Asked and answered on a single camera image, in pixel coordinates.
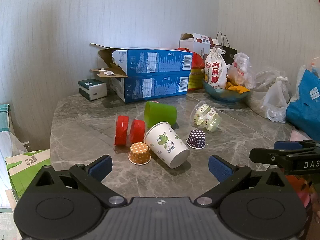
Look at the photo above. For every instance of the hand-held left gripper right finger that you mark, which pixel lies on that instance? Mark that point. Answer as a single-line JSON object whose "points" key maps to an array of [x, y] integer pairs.
{"points": [[220, 168]]}

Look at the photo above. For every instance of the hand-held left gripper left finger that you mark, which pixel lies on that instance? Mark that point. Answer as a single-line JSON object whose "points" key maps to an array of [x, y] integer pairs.
{"points": [[101, 168]]}

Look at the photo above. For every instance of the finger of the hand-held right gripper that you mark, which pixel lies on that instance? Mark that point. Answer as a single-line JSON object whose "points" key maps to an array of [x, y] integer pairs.
{"points": [[287, 145], [265, 155]]}

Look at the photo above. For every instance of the white floral paper cup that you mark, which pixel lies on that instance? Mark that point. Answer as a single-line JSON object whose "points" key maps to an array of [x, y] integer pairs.
{"points": [[162, 142]]}

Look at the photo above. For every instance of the purple dotted paper cup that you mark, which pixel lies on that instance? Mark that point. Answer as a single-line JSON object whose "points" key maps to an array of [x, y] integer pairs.
{"points": [[196, 139]]}

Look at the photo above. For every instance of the orange dotted paper cup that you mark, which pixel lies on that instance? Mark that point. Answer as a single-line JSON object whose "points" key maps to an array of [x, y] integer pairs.
{"points": [[140, 153]]}

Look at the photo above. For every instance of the red plastic cup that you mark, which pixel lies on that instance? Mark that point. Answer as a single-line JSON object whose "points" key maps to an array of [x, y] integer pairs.
{"points": [[121, 130], [137, 132]]}

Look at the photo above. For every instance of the clear printed plastic cup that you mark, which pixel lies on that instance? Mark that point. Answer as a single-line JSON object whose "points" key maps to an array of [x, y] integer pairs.
{"points": [[206, 117]]}

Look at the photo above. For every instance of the green plastic cup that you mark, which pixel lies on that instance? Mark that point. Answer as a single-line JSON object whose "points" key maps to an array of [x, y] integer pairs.
{"points": [[160, 113]]}

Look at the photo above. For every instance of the blue shopping bag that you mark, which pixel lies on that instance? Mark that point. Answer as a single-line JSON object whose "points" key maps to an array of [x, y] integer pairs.
{"points": [[306, 105]]}

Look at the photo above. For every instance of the clear plastic bag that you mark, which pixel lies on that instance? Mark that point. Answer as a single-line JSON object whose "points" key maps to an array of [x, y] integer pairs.
{"points": [[275, 92]]}

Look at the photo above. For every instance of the teal bowl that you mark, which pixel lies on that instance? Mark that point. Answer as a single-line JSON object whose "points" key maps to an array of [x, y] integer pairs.
{"points": [[225, 95]]}

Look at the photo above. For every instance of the orange snack packet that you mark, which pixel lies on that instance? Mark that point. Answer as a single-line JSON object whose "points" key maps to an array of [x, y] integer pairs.
{"points": [[237, 88]]}

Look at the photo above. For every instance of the green and white paper bag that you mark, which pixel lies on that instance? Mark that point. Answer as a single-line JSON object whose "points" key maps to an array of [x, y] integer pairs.
{"points": [[25, 166]]}

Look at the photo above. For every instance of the green white tissue pack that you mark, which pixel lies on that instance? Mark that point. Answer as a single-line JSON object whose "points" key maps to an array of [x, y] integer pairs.
{"points": [[92, 90]]}

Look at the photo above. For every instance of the clear bag of snacks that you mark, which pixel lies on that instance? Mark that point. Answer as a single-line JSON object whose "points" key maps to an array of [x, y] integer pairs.
{"points": [[241, 70]]}

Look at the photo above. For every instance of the red and yellow box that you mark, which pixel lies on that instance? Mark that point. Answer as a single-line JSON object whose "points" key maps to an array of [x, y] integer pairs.
{"points": [[196, 78]]}

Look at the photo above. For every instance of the white plastic bag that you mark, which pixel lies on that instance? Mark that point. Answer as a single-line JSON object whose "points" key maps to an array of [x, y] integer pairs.
{"points": [[10, 145]]}

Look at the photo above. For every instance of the blue cardboard box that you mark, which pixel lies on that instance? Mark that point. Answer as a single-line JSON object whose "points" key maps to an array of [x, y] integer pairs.
{"points": [[155, 86], [155, 61]]}

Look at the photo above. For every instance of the green plaid cloth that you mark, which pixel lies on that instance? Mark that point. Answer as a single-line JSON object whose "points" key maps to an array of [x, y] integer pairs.
{"points": [[4, 117]]}

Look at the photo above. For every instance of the printed cardboard box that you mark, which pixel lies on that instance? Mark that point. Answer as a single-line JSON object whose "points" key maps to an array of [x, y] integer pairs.
{"points": [[8, 226]]}

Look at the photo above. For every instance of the black paper bag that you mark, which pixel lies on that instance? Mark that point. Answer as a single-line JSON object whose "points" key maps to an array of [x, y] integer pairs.
{"points": [[228, 51]]}

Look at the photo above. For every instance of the white and red cardboard box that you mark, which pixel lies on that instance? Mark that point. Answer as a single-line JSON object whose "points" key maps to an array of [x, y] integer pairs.
{"points": [[197, 43]]}

